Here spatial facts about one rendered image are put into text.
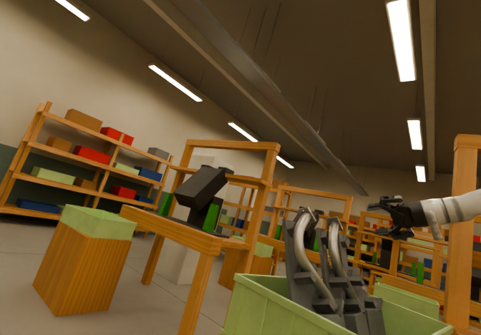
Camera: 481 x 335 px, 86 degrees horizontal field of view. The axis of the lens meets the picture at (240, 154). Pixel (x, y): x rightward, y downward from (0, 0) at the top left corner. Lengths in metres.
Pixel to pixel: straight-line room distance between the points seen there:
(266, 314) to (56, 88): 6.26
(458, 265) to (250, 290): 1.36
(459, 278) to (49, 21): 7.03
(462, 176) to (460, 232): 0.32
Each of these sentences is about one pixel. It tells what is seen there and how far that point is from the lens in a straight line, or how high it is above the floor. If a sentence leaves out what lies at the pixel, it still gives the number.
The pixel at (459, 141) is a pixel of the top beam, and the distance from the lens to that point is 2.05.
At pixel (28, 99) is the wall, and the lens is 6.47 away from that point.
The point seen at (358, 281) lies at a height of 1.01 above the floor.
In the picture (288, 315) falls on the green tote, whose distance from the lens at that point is 0.70.
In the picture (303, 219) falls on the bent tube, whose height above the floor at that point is 1.16.
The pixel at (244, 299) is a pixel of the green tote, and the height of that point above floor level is 0.91.
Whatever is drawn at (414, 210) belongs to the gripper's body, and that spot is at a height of 1.26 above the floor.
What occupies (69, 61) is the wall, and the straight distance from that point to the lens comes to 6.79.
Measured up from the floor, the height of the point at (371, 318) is 0.90.
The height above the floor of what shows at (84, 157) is 1.44.
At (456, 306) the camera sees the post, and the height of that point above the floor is 0.97.
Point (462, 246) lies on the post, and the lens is 1.91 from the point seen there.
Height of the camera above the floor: 1.11
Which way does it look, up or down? 13 degrees up
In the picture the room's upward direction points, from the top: 15 degrees clockwise
